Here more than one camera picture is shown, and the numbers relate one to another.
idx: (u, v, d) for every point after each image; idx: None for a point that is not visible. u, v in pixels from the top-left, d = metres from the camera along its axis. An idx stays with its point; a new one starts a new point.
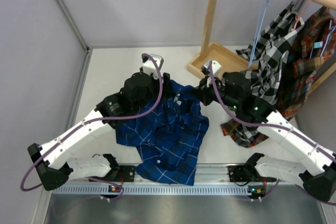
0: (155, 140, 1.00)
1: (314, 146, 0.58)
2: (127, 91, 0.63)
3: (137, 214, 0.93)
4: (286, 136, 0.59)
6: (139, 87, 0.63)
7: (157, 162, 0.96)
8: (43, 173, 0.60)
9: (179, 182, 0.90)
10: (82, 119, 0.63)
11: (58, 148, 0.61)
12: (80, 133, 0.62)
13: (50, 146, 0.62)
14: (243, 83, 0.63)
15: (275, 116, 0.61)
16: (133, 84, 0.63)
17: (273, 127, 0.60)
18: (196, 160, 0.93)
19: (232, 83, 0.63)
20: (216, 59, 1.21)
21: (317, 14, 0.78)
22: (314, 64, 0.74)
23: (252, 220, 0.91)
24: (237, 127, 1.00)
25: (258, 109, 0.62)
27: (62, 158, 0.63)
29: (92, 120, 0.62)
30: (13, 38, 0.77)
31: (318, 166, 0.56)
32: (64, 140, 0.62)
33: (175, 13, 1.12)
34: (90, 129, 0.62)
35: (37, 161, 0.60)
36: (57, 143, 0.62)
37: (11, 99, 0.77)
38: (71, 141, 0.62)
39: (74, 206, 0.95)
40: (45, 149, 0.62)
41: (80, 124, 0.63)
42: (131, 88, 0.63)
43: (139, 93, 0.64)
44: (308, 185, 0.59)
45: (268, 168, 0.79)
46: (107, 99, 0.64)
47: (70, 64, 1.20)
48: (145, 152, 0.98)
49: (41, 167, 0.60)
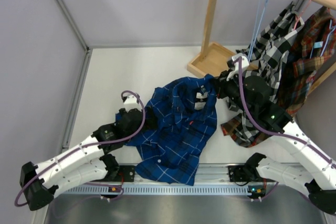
0: (157, 139, 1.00)
1: (329, 161, 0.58)
2: (124, 123, 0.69)
3: (137, 214, 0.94)
4: (302, 149, 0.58)
6: (135, 120, 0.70)
7: (157, 161, 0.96)
8: (36, 191, 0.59)
9: (179, 182, 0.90)
10: (80, 143, 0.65)
11: (54, 168, 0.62)
12: (75, 156, 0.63)
13: (46, 166, 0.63)
14: (264, 89, 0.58)
15: (292, 126, 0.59)
16: (129, 117, 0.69)
17: (289, 138, 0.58)
18: (197, 160, 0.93)
19: (252, 88, 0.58)
20: (215, 59, 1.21)
21: (317, 14, 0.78)
22: (314, 63, 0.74)
23: (252, 220, 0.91)
24: (237, 127, 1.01)
25: (274, 118, 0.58)
27: (57, 177, 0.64)
29: (88, 145, 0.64)
30: (13, 38, 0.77)
31: (331, 182, 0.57)
32: (62, 161, 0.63)
33: (175, 13, 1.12)
34: (86, 152, 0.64)
35: (31, 180, 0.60)
36: (53, 162, 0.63)
37: (11, 99, 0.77)
38: (67, 162, 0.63)
39: (74, 206, 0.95)
40: (41, 168, 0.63)
41: (76, 147, 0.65)
42: (128, 120, 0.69)
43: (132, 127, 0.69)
44: (315, 197, 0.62)
45: (270, 171, 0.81)
46: (103, 127, 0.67)
47: (71, 64, 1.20)
48: (146, 152, 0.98)
49: (35, 184, 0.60)
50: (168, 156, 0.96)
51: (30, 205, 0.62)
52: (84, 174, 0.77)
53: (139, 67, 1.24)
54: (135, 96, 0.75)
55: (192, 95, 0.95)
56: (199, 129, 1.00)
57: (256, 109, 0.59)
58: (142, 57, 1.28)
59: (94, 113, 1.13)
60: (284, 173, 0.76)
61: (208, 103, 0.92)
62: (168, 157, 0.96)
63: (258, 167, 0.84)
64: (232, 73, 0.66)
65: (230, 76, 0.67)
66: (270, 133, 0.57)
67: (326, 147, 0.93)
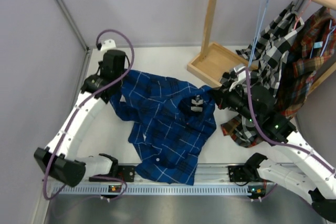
0: (151, 139, 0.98)
1: (332, 172, 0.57)
2: (108, 64, 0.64)
3: (137, 214, 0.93)
4: (305, 159, 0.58)
6: (117, 56, 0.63)
7: (156, 161, 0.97)
8: (64, 165, 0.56)
9: (178, 181, 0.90)
10: (75, 105, 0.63)
11: (66, 138, 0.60)
12: (80, 117, 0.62)
13: (57, 140, 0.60)
14: (268, 99, 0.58)
15: (295, 136, 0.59)
16: (109, 56, 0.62)
17: (292, 148, 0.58)
18: (196, 160, 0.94)
19: (256, 99, 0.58)
20: (215, 59, 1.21)
21: (317, 14, 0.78)
22: (314, 64, 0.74)
23: (252, 220, 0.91)
24: (237, 127, 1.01)
25: (277, 128, 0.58)
27: (74, 146, 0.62)
29: (85, 100, 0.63)
30: (13, 37, 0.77)
31: (334, 192, 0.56)
32: (69, 129, 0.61)
33: (175, 13, 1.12)
34: (86, 109, 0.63)
35: (51, 158, 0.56)
36: (62, 134, 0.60)
37: (11, 99, 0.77)
38: (75, 127, 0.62)
39: (73, 206, 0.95)
40: (53, 146, 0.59)
41: (74, 109, 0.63)
42: (109, 60, 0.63)
43: (117, 66, 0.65)
44: (318, 206, 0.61)
45: (272, 173, 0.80)
46: (89, 78, 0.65)
47: (70, 64, 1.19)
48: (144, 152, 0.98)
49: (59, 161, 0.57)
50: (166, 153, 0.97)
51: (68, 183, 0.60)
52: (98, 161, 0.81)
53: (138, 67, 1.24)
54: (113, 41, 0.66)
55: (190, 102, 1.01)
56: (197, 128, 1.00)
57: (260, 119, 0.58)
58: (141, 57, 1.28)
59: None
60: (286, 177, 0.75)
61: (206, 112, 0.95)
62: (166, 155, 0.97)
63: (259, 168, 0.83)
64: (235, 84, 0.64)
65: (232, 87, 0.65)
66: (274, 142, 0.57)
67: (327, 147, 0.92)
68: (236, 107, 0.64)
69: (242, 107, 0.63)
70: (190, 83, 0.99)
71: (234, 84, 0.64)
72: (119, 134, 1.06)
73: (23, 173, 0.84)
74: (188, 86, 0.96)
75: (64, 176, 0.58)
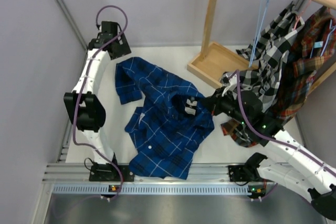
0: (149, 120, 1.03)
1: (321, 164, 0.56)
2: (107, 30, 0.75)
3: (137, 214, 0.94)
4: (293, 155, 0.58)
6: (112, 24, 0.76)
7: (148, 148, 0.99)
8: (93, 100, 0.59)
9: (172, 175, 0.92)
10: (87, 58, 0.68)
11: (88, 80, 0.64)
12: (95, 65, 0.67)
13: (80, 84, 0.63)
14: (255, 102, 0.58)
15: (283, 134, 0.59)
16: (105, 24, 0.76)
17: (280, 145, 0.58)
18: (191, 155, 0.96)
19: (244, 102, 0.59)
20: (216, 59, 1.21)
21: (317, 14, 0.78)
22: (314, 63, 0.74)
23: (251, 220, 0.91)
24: (237, 127, 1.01)
25: (265, 128, 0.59)
27: (95, 88, 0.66)
29: (95, 53, 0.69)
30: (13, 38, 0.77)
31: (325, 185, 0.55)
32: (89, 72, 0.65)
33: (175, 12, 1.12)
34: (98, 60, 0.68)
35: (80, 96, 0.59)
36: (84, 78, 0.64)
37: (11, 99, 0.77)
38: (94, 70, 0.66)
39: (74, 206, 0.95)
40: (78, 86, 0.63)
41: (87, 62, 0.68)
42: (107, 26, 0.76)
43: (114, 31, 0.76)
44: (317, 204, 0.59)
45: (271, 172, 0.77)
46: (93, 40, 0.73)
47: (71, 64, 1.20)
48: (138, 140, 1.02)
49: (88, 96, 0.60)
50: (160, 142, 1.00)
51: (94, 122, 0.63)
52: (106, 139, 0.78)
53: None
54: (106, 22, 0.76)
55: (185, 103, 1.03)
56: None
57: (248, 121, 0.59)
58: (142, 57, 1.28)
59: None
60: (286, 176, 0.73)
61: (198, 117, 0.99)
62: (160, 144, 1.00)
63: (259, 168, 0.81)
64: (227, 89, 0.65)
65: (225, 92, 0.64)
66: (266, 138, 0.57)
67: (327, 146, 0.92)
68: (228, 112, 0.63)
69: (233, 111, 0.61)
70: (191, 84, 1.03)
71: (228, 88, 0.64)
72: (119, 134, 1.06)
73: (23, 173, 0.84)
74: (190, 85, 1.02)
75: (93, 113, 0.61)
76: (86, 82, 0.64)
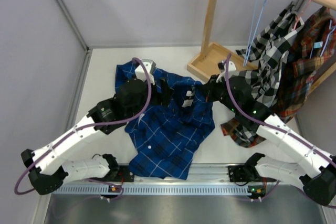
0: (149, 120, 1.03)
1: (311, 147, 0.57)
2: (121, 99, 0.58)
3: (137, 214, 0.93)
4: (283, 138, 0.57)
6: (133, 93, 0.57)
7: (148, 148, 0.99)
8: (35, 180, 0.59)
9: (172, 175, 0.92)
10: (74, 125, 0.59)
11: (50, 154, 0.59)
12: (71, 140, 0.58)
13: (42, 152, 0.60)
14: (244, 87, 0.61)
15: (273, 118, 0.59)
16: (127, 90, 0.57)
17: (269, 128, 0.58)
18: (191, 155, 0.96)
19: (233, 87, 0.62)
20: (215, 59, 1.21)
21: (317, 14, 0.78)
22: (314, 63, 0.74)
23: (252, 220, 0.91)
24: (237, 127, 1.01)
25: (256, 113, 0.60)
27: (55, 163, 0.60)
29: (83, 126, 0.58)
30: (13, 38, 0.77)
31: (314, 167, 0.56)
32: (56, 147, 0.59)
33: (175, 13, 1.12)
34: (81, 136, 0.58)
35: (28, 169, 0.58)
36: (49, 149, 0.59)
37: (11, 99, 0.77)
38: (62, 148, 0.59)
39: (73, 206, 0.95)
40: (38, 155, 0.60)
41: (71, 131, 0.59)
42: (124, 94, 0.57)
43: (133, 100, 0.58)
44: (308, 189, 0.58)
45: (268, 168, 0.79)
46: (100, 105, 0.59)
47: (71, 64, 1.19)
48: (138, 140, 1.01)
49: (33, 172, 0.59)
50: (160, 142, 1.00)
51: (39, 192, 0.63)
52: (90, 167, 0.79)
53: None
54: (150, 65, 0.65)
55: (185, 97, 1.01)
56: (194, 124, 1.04)
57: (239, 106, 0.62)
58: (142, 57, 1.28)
59: None
60: (281, 169, 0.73)
61: (196, 108, 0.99)
62: (160, 144, 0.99)
63: (256, 165, 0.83)
64: (221, 76, 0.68)
65: (219, 78, 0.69)
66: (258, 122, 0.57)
67: (326, 146, 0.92)
68: (221, 97, 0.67)
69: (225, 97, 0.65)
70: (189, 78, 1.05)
71: (221, 75, 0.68)
72: (119, 134, 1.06)
73: None
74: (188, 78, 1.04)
75: (37, 188, 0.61)
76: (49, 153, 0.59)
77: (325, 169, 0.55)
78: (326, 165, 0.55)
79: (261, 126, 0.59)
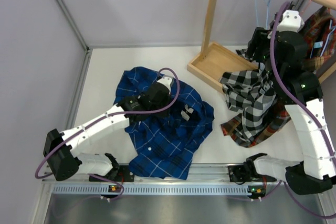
0: (149, 122, 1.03)
1: (331, 153, 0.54)
2: (150, 94, 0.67)
3: (137, 214, 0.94)
4: (312, 131, 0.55)
6: (162, 91, 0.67)
7: (148, 150, 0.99)
8: (65, 157, 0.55)
9: (171, 175, 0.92)
10: (105, 112, 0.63)
11: (81, 135, 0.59)
12: (102, 125, 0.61)
13: (72, 132, 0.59)
14: (298, 46, 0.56)
15: (314, 104, 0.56)
16: (156, 88, 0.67)
17: (305, 114, 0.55)
18: (191, 155, 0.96)
19: (285, 41, 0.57)
20: (215, 59, 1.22)
21: (317, 14, 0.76)
22: (314, 64, 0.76)
23: (251, 220, 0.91)
24: (237, 127, 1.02)
25: (304, 87, 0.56)
27: (82, 147, 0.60)
29: (116, 113, 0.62)
30: (13, 38, 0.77)
31: (318, 172, 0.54)
32: (88, 127, 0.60)
33: (175, 12, 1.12)
34: (112, 121, 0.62)
35: (59, 146, 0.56)
36: (80, 129, 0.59)
37: (10, 99, 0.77)
38: (95, 129, 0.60)
39: (74, 206, 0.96)
40: (67, 134, 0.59)
41: (102, 115, 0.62)
42: (154, 91, 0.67)
43: (159, 97, 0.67)
44: (292, 176, 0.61)
45: (263, 163, 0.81)
46: (128, 97, 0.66)
47: (71, 63, 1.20)
48: (138, 141, 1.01)
49: (63, 150, 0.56)
50: (160, 143, 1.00)
51: (55, 174, 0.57)
52: (96, 161, 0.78)
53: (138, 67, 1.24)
54: (171, 79, 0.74)
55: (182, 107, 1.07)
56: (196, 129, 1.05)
57: (283, 66, 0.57)
58: (141, 57, 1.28)
59: (95, 112, 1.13)
60: (273, 162, 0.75)
61: (195, 130, 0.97)
62: (160, 144, 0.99)
63: (254, 161, 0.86)
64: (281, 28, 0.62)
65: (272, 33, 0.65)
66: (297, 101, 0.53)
67: None
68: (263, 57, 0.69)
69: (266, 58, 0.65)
70: (193, 89, 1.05)
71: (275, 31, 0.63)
72: (119, 134, 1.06)
73: (22, 174, 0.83)
74: (190, 92, 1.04)
75: (58, 169, 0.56)
76: (79, 134, 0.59)
77: (328, 178, 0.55)
78: (332, 174, 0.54)
79: (298, 106, 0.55)
